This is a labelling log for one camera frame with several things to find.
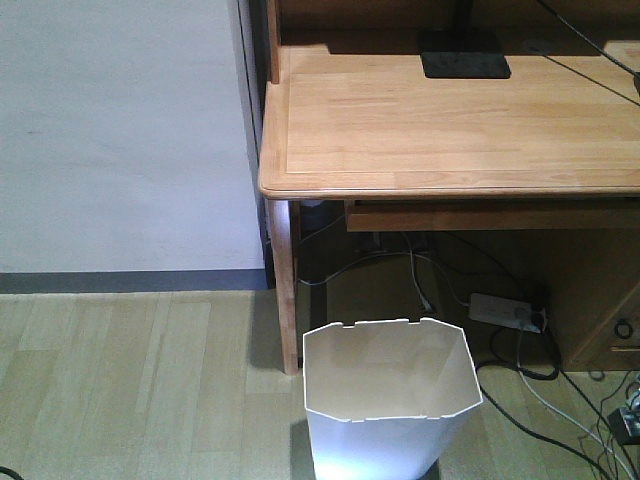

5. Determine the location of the wooden drawer cabinet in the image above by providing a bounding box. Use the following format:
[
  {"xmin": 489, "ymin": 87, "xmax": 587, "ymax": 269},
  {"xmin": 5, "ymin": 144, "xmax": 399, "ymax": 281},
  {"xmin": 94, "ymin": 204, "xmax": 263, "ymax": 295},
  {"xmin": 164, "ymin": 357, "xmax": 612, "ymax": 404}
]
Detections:
[{"xmin": 565, "ymin": 284, "xmax": 639, "ymax": 371}]

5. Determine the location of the black monitor stand base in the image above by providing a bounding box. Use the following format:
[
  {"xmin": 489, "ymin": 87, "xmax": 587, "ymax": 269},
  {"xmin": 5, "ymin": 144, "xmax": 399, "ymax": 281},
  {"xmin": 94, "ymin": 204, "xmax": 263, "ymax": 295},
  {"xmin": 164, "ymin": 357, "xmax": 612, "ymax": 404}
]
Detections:
[{"xmin": 417, "ymin": 0, "xmax": 513, "ymax": 80}]

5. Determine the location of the black cable on floor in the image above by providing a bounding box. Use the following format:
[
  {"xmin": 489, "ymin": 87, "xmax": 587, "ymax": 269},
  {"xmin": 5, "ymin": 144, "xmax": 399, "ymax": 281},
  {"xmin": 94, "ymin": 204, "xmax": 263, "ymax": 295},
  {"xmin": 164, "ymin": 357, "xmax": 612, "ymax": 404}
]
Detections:
[{"xmin": 474, "ymin": 324, "xmax": 631, "ymax": 480}]

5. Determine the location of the white cable under desk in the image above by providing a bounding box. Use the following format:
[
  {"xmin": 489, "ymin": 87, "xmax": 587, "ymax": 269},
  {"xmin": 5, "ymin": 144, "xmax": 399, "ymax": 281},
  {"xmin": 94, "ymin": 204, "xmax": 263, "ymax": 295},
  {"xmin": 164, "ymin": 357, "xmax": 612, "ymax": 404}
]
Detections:
[{"xmin": 298, "ymin": 249, "xmax": 471, "ymax": 316}]

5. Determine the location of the black cable on desk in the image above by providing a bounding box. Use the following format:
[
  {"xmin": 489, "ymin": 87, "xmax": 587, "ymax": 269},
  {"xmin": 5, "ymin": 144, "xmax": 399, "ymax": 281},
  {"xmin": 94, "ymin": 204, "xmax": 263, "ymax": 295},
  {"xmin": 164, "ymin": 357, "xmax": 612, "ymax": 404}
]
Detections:
[{"xmin": 537, "ymin": 0, "xmax": 640, "ymax": 107}]

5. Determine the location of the white plastic trash bin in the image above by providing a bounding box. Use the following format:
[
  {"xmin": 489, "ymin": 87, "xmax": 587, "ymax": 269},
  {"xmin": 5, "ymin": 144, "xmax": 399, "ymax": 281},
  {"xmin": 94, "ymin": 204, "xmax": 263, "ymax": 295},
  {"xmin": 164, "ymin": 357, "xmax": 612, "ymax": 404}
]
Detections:
[{"xmin": 303, "ymin": 318, "xmax": 483, "ymax": 479}]

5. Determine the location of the wooden desk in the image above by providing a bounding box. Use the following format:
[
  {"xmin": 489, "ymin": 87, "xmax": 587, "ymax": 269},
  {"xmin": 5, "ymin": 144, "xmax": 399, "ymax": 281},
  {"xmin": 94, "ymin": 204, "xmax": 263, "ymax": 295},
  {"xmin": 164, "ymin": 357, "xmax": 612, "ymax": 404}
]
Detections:
[{"xmin": 259, "ymin": 1, "xmax": 639, "ymax": 374}]

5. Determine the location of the white power strip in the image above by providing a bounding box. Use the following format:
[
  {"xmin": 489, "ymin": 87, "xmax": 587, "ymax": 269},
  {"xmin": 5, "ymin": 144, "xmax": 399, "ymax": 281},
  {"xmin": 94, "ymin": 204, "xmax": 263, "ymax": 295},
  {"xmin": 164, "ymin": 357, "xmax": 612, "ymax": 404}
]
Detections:
[{"xmin": 469, "ymin": 293, "xmax": 547, "ymax": 333}]

